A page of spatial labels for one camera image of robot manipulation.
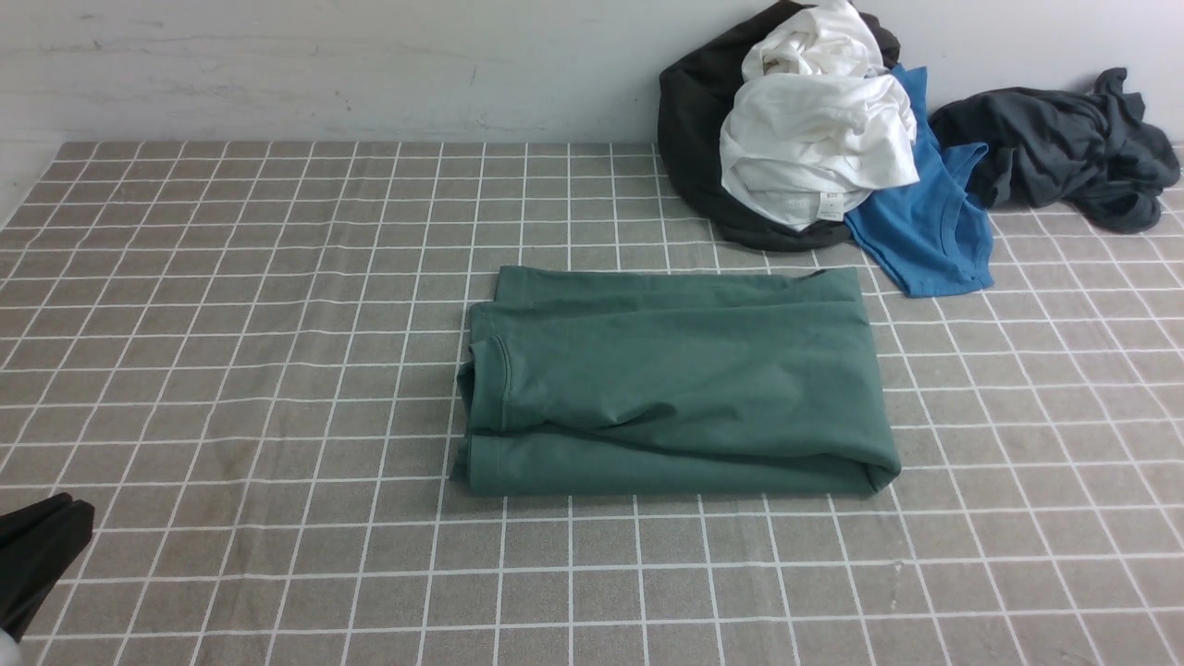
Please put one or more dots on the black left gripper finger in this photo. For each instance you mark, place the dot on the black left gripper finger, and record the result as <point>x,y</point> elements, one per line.
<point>39,543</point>

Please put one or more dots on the green long-sleeve shirt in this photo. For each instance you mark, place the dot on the green long-sleeve shirt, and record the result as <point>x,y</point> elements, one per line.
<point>590,383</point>

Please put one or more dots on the white crumpled shirt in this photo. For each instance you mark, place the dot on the white crumpled shirt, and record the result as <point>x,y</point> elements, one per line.
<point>819,123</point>

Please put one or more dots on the blue t-shirt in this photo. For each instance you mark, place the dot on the blue t-shirt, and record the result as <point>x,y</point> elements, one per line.
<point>932,238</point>

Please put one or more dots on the grey checked tablecloth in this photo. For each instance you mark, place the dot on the grey checked tablecloth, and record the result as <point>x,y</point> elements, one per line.
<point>244,356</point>

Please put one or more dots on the black garment in pile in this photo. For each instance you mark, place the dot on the black garment in pile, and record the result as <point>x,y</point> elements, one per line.
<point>696,95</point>

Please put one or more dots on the dark grey crumpled garment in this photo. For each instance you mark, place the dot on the dark grey crumpled garment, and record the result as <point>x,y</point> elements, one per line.
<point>1090,150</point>

